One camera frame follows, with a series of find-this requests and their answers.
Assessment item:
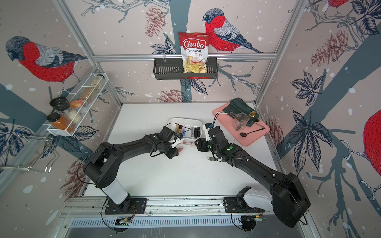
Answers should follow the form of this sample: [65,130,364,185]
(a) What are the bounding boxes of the metal wire hook rack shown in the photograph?
[1,135,60,174]

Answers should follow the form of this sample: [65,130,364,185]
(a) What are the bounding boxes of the pink clear lip gloss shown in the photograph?
[182,141,195,146]

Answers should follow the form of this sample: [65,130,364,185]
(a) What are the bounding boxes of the black wall basket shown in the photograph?
[153,57,218,80]

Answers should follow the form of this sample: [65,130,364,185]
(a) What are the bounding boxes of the dark green folded cloth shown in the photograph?
[222,98,256,127]

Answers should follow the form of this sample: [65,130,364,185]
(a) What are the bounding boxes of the black spoon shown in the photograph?
[240,128,265,137]

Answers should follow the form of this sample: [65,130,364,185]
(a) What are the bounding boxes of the white plastic storage box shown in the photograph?
[167,118,204,142]

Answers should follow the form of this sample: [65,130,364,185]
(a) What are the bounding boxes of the gold spoon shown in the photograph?
[249,111,259,123]

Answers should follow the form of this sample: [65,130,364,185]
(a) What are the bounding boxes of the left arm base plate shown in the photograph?
[105,198,148,215]

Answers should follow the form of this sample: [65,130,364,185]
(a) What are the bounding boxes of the orange spice jar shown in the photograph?
[47,113,75,133]

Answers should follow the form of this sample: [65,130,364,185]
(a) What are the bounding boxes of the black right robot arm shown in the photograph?
[84,126,184,207]

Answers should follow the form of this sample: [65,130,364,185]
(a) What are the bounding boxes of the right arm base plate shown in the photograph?
[222,197,265,213]

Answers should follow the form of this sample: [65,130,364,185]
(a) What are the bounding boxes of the red cassava chips bag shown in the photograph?
[179,32,209,73]

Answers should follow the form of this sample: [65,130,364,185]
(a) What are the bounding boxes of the pink rectangular tray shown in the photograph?
[212,103,270,147]

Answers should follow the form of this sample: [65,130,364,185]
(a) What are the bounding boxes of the fork with pink handle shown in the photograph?
[207,157,217,162]

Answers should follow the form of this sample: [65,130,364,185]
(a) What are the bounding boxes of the white wire spice rack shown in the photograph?
[47,72,109,136]

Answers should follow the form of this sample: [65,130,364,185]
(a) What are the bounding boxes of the black lid spice jar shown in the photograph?
[50,97,82,124]

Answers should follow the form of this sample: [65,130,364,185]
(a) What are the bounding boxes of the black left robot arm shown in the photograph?
[195,123,311,228]

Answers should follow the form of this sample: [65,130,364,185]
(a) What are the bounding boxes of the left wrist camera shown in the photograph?
[203,123,213,141]

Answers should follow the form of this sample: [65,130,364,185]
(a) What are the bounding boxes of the clear plastic cup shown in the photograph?
[233,113,250,131]

